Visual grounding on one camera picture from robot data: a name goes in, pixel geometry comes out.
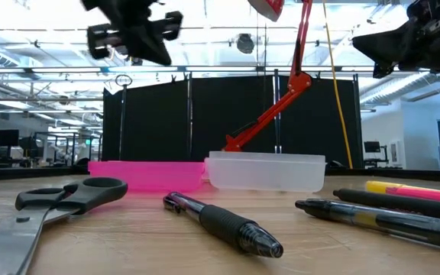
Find black partition screen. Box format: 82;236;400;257
102;73;364;170

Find black handled steel scissors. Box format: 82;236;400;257
0;176;129;275

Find translucent white supply box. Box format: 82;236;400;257
204;150;327;193

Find overhead aluminium frame beam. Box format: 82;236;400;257
0;65;377;74

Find small dark computer monitor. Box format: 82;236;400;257
363;141;382;154

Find pen with black rubber grip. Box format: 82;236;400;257
162;191;285;259

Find black pen yellow band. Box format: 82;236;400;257
294;198;440;255

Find silver ceiling air duct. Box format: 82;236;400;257
359;71;440;106

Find black marker pen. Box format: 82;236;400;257
332;188;440;223

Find pink plastic box lid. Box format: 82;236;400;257
88;160;206;193

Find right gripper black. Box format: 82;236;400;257
351;0;440;79

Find black table edge rail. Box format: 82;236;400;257
0;164;440;183

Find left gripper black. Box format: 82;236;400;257
80;0;185;66

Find yellow hanging cable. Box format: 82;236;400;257
321;0;354;170

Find background black metal frame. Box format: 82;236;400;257
32;131;103;167

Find yellow and pink highlighter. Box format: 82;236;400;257
365;180;440;206

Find metal pole with ring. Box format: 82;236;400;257
114;73;134;161

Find red desk lamp head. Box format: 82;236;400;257
246;0;285;23

